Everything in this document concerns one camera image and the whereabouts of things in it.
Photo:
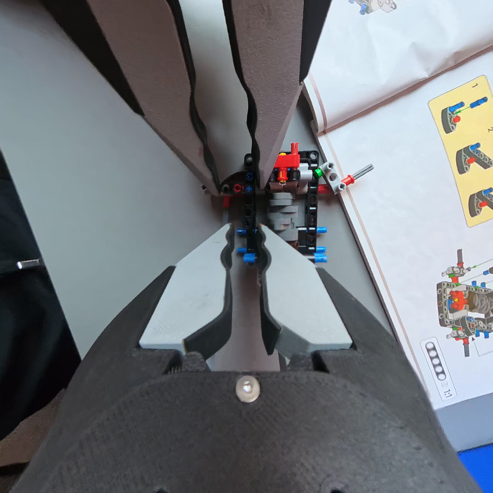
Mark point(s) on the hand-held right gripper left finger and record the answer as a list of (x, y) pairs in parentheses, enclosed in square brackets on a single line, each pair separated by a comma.
[(185, 304)]

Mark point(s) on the black lego frame assembly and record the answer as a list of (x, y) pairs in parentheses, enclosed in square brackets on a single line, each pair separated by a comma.
[(283, 215)]

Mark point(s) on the small black lego subassembly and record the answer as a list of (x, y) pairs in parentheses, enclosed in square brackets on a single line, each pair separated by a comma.
[(235, 181)]

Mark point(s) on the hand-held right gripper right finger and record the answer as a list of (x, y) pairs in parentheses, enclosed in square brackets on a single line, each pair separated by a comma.
[(304, 304)]

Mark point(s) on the white instruction booklet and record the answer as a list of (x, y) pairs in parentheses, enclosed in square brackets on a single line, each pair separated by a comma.
[(385, 192)]

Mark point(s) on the blue plastic bin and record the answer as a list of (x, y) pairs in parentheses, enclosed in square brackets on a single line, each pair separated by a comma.
[(479, 470)]

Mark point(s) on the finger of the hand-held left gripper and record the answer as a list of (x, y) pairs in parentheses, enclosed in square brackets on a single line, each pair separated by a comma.
[(269, 57), (146, 57)]

